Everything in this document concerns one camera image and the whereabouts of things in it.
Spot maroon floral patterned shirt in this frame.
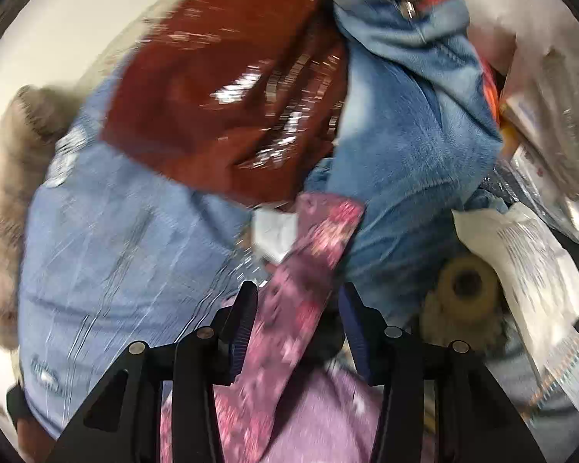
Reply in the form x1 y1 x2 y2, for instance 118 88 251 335
214 193 364 462

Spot beige tape roll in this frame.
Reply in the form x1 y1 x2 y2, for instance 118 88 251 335
419 254 503 353

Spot white printed paper sheet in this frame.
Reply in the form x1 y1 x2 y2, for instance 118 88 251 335
453 203 579 412

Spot purple floral bed sheet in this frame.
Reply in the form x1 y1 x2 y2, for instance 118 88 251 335
159 365 438 463

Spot blue plaid pillow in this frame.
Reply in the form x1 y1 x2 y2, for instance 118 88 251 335
19 70 267 437

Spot white folded tissue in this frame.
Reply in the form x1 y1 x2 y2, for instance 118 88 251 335
251 208 298 264

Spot blue denim jeans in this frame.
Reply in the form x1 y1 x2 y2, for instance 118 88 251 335
305 0 503 326

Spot clear plastic packaging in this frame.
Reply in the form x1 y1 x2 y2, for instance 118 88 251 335
464 0 579 244

